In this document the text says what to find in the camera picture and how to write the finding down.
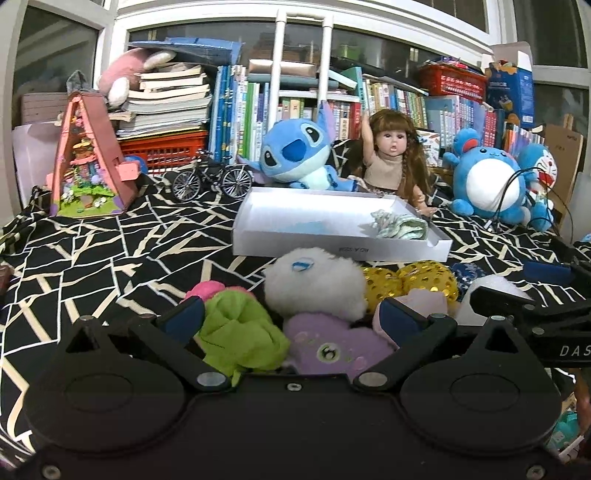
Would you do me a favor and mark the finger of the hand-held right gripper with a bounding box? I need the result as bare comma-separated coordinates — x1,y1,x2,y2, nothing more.
470,287,591,326
523,236,591,291

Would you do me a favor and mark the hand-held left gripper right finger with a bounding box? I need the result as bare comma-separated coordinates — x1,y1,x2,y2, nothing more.
353,298,527,393

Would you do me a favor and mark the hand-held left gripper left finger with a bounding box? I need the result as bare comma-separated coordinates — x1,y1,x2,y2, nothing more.
55,298,232,393

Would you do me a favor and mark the small white fuzzy ball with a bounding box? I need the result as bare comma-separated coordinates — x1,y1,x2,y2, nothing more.
455,276,532,326

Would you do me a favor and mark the light pink plush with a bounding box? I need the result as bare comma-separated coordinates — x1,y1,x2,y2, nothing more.
372,288,451,347

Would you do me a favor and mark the pink scrunchie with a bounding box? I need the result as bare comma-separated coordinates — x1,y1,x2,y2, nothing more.
182,280,250,305

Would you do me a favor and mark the dark blue patterned scrunchie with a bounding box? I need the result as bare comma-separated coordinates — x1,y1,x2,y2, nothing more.
450,262,488,296

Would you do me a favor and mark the gold sequin scrunchie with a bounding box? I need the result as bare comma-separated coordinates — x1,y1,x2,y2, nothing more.
362,260,460,315

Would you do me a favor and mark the purple heart plush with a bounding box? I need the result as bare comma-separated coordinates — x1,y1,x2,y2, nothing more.
283,313,398,380

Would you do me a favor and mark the white fluffy plush toy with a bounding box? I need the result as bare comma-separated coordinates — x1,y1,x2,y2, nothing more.
263,247,368,321

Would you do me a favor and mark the white cardboard box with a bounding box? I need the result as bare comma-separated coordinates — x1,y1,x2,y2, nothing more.
232,187,453,263

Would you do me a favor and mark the colourful printed bag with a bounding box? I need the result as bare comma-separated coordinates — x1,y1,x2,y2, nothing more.
549,406,591,457

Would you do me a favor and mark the green white floral scrunchie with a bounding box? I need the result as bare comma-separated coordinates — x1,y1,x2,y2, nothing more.
370,209,430,241

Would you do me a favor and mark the black patterned blanket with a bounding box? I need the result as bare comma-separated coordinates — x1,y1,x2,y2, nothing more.
0,138,591,462

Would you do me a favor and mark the round blue white plush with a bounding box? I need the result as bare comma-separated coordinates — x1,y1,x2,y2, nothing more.
443,128,532,224

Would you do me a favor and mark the blue cat plush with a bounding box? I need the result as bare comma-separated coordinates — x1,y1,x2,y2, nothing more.
517,143,559,232

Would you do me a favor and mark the brown cardboard sheet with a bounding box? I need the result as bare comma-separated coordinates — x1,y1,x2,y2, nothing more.
545,115,585,222

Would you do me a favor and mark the metal model bicycle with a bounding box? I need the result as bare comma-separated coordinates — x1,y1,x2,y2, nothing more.
172,150,254,203

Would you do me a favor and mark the long-haired doll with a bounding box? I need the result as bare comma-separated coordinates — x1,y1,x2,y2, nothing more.
346,109,439,217

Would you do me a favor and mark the red plastic basket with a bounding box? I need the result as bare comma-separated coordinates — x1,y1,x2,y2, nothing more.
418,62,489,97
119,130,211,174

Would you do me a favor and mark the illustrated white box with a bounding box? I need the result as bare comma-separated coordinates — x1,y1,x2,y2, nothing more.
416,129,441,168

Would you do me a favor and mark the blue printed carton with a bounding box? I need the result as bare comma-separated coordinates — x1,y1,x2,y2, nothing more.
485,42,535,130

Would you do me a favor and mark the pink model house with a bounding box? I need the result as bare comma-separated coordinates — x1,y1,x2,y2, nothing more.
46,90,141,219

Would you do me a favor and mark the blue alien plush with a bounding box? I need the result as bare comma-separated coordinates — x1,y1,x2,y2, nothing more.
238,100,361,192

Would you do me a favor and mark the stack of flat books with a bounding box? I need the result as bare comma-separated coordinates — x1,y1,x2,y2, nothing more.
108,62,214,139

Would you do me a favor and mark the row of upright books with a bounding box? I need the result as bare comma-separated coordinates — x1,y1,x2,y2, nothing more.
210,65,546,167

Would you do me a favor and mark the white board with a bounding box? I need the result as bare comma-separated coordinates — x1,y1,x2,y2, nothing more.
11,124,61,195

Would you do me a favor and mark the beige slatted box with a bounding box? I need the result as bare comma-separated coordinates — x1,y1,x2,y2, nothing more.
21,92,70,124

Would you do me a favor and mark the pink white plush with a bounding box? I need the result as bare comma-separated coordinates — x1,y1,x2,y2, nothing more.
98,48,178,109

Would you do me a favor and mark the grey cloth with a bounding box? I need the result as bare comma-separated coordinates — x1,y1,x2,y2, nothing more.
67,70,95,94

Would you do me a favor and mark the white metal rack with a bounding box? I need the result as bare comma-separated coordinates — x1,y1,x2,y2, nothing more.
269,8,334,134

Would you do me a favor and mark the blue folder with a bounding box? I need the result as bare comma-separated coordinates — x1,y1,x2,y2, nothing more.
128,37,245,65

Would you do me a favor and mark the black cable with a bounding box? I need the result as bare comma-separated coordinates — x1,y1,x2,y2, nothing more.
485,168,573,232

